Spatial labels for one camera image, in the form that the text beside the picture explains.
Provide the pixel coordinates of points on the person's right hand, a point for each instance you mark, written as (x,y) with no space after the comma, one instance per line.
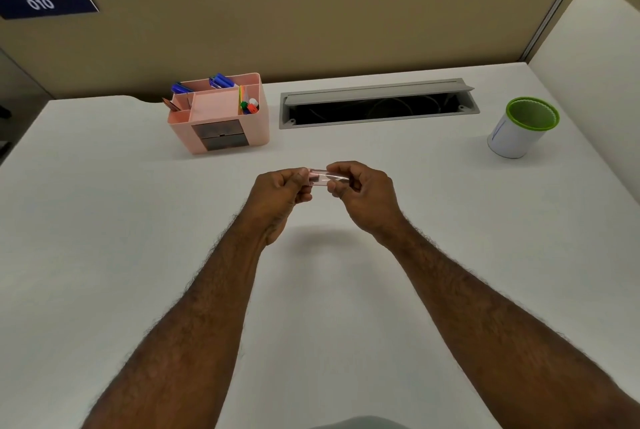
(372,198)

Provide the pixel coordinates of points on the person's left hand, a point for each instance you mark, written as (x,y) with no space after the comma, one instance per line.
(272,201)

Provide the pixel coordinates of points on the person's left thumb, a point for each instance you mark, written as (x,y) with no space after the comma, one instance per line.
(295,174)

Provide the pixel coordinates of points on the person's right thumb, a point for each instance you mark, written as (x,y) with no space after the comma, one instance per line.
(339,187)

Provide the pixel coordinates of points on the small clear plastic case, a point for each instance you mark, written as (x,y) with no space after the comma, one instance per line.
(326,176)

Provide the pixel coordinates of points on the person's left forearm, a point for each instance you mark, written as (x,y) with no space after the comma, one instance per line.
(185,338)

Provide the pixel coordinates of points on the person's right forearm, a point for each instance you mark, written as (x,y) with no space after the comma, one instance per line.
(505,338)

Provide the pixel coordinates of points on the colourful small markers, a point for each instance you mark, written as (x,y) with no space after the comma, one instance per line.
(249,106)

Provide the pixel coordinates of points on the pink desk organizer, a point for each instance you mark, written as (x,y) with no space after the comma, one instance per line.
(220,116)

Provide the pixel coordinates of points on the blue pens bundle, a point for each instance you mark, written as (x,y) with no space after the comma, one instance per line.
(222,81)

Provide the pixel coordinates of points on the blue marker pens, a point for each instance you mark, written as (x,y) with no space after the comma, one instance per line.
(180,89)

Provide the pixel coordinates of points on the beige partition panel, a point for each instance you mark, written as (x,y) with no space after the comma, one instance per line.
(300,18)

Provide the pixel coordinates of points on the white cup with green rim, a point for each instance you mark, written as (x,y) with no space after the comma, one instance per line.
(522,128)

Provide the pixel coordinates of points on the white adjacent desk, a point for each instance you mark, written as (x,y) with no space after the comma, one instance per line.
(590,73)

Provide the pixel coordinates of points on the blue desk number sign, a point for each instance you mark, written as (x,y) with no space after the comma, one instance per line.
(47,2)

